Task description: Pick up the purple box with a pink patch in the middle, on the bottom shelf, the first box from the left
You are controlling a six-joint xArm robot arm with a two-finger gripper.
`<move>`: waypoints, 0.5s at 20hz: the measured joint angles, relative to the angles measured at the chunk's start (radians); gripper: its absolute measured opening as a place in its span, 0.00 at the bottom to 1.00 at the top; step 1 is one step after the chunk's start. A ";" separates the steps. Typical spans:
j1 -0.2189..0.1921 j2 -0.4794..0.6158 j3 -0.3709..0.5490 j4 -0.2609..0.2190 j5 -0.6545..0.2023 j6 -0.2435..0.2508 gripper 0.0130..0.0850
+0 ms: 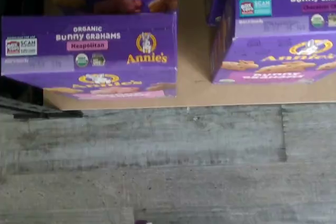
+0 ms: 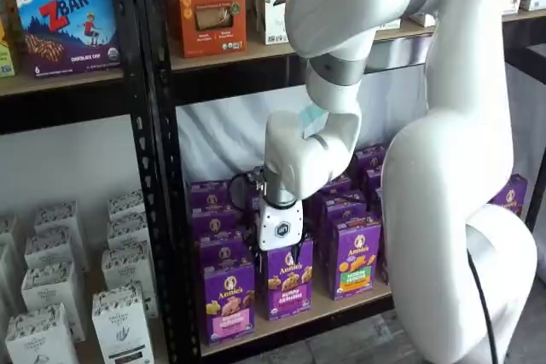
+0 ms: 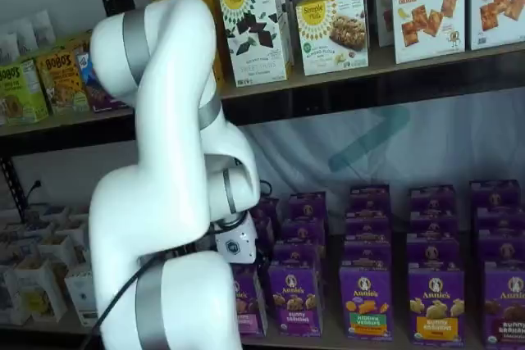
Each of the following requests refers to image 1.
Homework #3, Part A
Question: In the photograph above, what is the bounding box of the tan cardboard shelf tray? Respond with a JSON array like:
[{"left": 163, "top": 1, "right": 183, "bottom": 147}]
[{"left": 43, "top": 0, "right": 336, "bottom": 111}]

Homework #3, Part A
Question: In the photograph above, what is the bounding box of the purple Annie's box magenta patch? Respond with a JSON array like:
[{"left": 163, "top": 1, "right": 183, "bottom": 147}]
[{"left": 209, "top": 0, "right": 336, "bottom": 85}]

